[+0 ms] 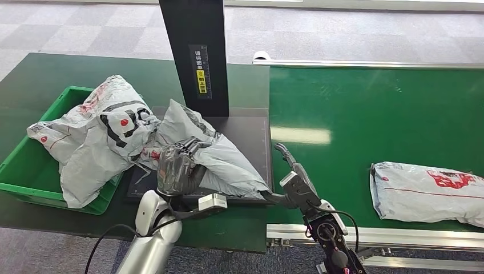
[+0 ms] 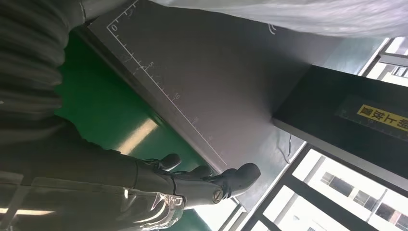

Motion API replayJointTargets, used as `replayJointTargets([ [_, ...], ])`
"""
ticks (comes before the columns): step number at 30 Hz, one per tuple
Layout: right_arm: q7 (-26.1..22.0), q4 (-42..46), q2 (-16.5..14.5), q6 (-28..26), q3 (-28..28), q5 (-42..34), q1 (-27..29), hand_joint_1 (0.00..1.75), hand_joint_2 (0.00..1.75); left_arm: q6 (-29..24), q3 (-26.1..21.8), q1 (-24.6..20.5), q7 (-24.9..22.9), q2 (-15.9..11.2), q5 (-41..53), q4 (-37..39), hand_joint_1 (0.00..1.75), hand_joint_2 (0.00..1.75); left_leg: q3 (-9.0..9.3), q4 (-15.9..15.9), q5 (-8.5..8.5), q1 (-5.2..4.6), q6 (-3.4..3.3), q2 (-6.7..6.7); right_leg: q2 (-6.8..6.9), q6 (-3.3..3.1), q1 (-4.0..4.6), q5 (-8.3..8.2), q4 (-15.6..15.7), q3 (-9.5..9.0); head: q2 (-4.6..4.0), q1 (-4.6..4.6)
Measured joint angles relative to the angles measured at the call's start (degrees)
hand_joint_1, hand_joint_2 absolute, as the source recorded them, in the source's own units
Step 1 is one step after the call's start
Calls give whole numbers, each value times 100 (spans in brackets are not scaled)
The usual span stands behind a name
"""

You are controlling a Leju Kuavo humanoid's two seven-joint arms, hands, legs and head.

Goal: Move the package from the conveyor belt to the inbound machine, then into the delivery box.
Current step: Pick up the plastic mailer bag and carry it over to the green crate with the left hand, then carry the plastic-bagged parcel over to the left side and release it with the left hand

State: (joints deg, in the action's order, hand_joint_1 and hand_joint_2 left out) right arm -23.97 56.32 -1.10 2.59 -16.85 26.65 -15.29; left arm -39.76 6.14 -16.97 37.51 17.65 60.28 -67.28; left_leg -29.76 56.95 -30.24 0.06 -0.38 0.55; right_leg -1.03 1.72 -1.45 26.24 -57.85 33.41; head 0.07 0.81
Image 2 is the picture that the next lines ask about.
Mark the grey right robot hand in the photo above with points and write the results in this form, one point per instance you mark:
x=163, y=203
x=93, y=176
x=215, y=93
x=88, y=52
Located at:
x=79, y=178

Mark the black inbound scanner machine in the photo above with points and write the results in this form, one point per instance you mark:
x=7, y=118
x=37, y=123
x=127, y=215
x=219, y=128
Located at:
x=207, y=79

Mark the yellow black label sticker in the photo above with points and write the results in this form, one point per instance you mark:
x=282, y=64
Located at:
x=379, y=116

